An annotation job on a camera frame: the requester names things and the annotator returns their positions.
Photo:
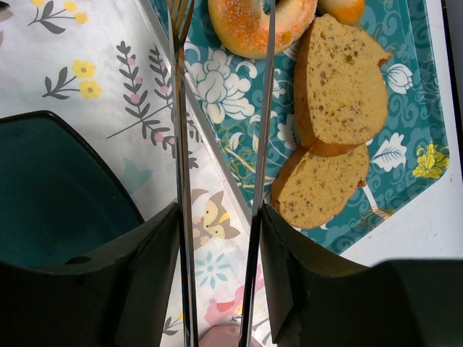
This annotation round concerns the metal tongs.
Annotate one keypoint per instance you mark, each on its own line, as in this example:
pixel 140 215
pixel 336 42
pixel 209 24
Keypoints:
pixel 179 19

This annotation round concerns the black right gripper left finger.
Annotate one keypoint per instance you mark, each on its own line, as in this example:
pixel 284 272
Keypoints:
pixel 116 295

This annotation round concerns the left brown bread slice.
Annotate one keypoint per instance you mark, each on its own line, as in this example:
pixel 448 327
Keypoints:
pixel 340 97

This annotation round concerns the glazed donut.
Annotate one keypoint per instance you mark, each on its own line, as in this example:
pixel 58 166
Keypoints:
pixel 243 26

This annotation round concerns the right brown bread slice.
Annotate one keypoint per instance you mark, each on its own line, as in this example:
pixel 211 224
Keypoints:
pixel 311 189

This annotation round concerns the golden croissant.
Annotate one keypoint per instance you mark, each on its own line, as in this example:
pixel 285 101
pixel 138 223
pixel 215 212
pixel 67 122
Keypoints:
pixel 348 12

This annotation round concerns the teal floral serving tray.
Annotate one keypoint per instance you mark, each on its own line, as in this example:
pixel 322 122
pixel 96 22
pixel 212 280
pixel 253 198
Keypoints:
pixel 410 153

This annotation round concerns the dark teal square plate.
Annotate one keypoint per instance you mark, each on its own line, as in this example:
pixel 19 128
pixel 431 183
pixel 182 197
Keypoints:
pixel 59 199

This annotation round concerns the pink mug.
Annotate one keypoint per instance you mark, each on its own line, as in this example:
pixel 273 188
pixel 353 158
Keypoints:
pixel 221 336

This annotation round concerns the animal print placemat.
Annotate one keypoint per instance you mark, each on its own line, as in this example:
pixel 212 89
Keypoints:
pixel 97 66

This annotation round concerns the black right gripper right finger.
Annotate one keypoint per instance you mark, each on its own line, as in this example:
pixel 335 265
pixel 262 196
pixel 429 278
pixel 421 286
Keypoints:
pixel 317 298

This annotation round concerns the brown bread slice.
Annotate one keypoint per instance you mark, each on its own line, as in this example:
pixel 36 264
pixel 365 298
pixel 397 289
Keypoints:
pixel 340 97
pixel 311 189

